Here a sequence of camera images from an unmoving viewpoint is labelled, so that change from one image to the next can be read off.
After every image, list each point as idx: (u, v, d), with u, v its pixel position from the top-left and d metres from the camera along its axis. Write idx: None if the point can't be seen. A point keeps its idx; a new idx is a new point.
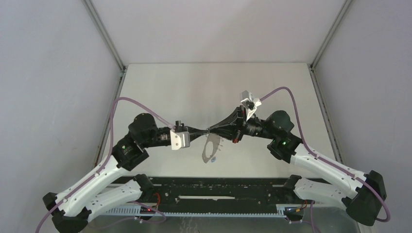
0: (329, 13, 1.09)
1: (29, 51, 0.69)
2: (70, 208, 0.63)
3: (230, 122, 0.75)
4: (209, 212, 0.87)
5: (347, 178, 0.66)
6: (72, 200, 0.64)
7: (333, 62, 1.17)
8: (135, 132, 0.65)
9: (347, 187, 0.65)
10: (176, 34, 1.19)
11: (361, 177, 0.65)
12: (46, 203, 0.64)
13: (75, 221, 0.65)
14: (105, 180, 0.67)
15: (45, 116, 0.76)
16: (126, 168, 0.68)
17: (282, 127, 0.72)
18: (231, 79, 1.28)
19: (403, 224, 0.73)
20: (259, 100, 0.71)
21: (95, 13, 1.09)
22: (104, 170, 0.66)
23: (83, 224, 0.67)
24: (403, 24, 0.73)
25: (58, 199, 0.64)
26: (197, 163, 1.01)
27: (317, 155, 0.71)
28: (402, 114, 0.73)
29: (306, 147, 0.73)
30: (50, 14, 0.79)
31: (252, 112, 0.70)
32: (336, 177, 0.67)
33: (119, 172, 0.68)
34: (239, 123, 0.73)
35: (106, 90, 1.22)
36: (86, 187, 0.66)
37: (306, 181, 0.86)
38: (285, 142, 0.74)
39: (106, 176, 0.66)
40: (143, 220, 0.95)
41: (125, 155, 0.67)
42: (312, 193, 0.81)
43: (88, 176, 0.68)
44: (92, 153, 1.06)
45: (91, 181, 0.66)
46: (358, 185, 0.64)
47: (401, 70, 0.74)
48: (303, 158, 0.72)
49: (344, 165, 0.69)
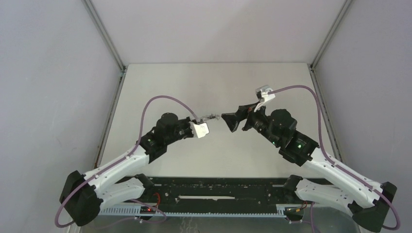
0: (329, 13, 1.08)
1: (28, 52, 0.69)
2: (100, 184, 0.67)
3: (242, 108, 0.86)
4: (209, 212, 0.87)
5: (365, 189, 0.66)
6: (102, 177, 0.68)
7: (333, 62, 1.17)
8: (166, 124, 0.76)
9: (364, 198, 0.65)
10: (176, 34, 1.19)
11: (379, 190, 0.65)
12: (73, 180, 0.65)
13: (94, 203, 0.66)
14: (131, 165, 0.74)
15: (44, 116, 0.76)
16: (148, 159, 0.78)
17: (283, 124, 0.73)
18: (231, 79, 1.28)
19: (403, 224, 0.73)
20: (268, 95, 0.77)
21: (95, 13, 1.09)
22: (134, 155, 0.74)
23: (94, 210, 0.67)
24: (403, 24, 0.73)
25: (88, 176, 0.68)
26: (197, 163, 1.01)
27: (335, 162, 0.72)
28: (402, 114, 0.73)
29: (322, 152, 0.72)
30: (49, 13, 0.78)
31: (261, 104, 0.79)
32: (354, 187, 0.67)
33: (143, 159, 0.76)
34: (246, 111, 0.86)
35: (106, 90, 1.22)
36: (115, 168, 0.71)
37: (307, 182, 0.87)
38: (300, 144, 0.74)
39: (134, 160, 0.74)
40: (143, 219, 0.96)
41: (150, 146, 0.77)
42: (315, 195, 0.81)
43: (117, 158, 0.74)
44: (92, 153, 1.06)
45: (121, 162, 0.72)
46: (376, 197, 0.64)
47: (401, 70, 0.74)
48: (320, 164, 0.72)
49: (360, 174, 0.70)
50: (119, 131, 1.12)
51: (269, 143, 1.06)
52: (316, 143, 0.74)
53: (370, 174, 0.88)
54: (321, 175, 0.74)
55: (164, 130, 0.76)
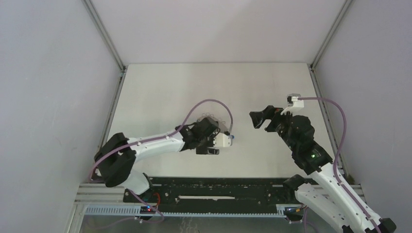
0: (329, 13, 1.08)
1: (28, 52, 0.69)
2: (140, 151, 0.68)
3: (270, 107, 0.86)
4: (209, 212, 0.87)
5: (361, 215, 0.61)
6: (144, 146, 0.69)
7: (333, 62, 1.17)
8: (211, 123, 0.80)
9: (357, 224, 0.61)
10: (175, 34, 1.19)
11: (376, 221, 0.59)
12: (115, 141, 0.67)
13: (127, 169, 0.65)
14: (169, 145, 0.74)
15: (45, 116, 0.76)
16: (181, 148, 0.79)
17: (299, 128, 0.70)
18: (230, 79, 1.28)
19: (402, 224, 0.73)
20: (298, 104, 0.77)
21: (95, 14, 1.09)
22: (174, 137, 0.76)
23: (123, 176, 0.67)
24: (404, 24, 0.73)
25: (130, 141, 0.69)
26: (197, 162, 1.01)
27: (342, 181, 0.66)
28: (402, 114, 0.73)
29: (334, 168, 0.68)
30: (49, 14, 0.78)
31: (289, 108, 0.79)
32: (351, 210, 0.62)
33: (178, 146, 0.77)
34: (273, 112, 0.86)
35: (106, 90, 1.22)
36: (156, 142, 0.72)
37: (310, 189, 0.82)
38: (314, 155, 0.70)
39: (172, 141, 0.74)
40: (143, 220, 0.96)
41: (187, 135, 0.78)
42: (312, 203, 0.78)
43: (158, 135, 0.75)
44: (92, 153, 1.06)
45: (160, 140, 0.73)
46: (370, 226, 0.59)
47: (402, 70, 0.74)
48: (326, 178, 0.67)
49: (364, 202, 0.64)
50: (119, 131, 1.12)
51: (268, 142, 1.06)
52: (330, 159, 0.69)
53: (370, 174, 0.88)
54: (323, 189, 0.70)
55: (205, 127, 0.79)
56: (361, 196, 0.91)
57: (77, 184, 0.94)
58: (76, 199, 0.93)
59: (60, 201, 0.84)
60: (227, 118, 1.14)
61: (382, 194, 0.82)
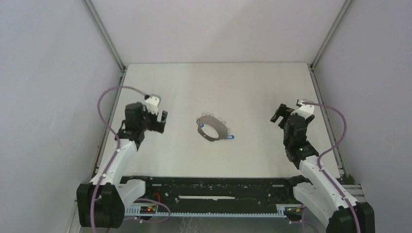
0: (328, 13, 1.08)
1: (29, 53, 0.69)
2: (112, 178, 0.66)
3: (283, 106, 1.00)
4: (209, 212, 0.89)
5: (337, 195, 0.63)
6: (110, 174, 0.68)
7: (333, 62, 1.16)
8: (131, 109, 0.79)
9: (333, 203, 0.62)
10: (176, 34, 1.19)
11: (351, 202, 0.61)
12: (82, 191, 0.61)
13: (118, 198, 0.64)
14: (127, 153, 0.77)
15: (45, 115, 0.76)
16: (135, 145, 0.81)
17: (292, 125, 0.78)
18: (230, 79, 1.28)
19: (402, 224, 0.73)
20: (304, 107, 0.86)
21: (95, 14, 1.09)
22: (123, 145, 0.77)
23: (121, 208, 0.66)
24: (404, 24, 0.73)
25: (95, 181, 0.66)
26: (197, 162, 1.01)
27: (322, 168, 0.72)
28: (402, 113, 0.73)
29: (317, 159, 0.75)
30: (49, 14, 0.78)
31: (296, 110, 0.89)
32: (328, 191, 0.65)
33: (132, 147, 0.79)
34: (285, 110, 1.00)
35: (106, 90, 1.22)
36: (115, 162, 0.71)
37: (310, 188, 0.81)
38: (302, 149, 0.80)
39: (126, 149, 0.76)
40: (143, 220, 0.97)
41: (129, 135, 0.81)
42: (305, 198, 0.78)
43: (110, 156, 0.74)
44: (92, 153, 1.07)
45: (117, 156, 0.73)
46: (344, 205, 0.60)
47: (401, 69, 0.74)
48: (308, 166, 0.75)
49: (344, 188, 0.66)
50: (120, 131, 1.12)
51: (268, 142, 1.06)
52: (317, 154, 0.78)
53: (370, 174, 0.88)
54: (310, 179, 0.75)
55: (131, 116, 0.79)
56: (361, 196, 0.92)
57: (76, 184, 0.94)
58: (76, 199, 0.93)
59: (60, 200, 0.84)
60: (227, 118, 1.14)
61: (382, 194, 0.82)
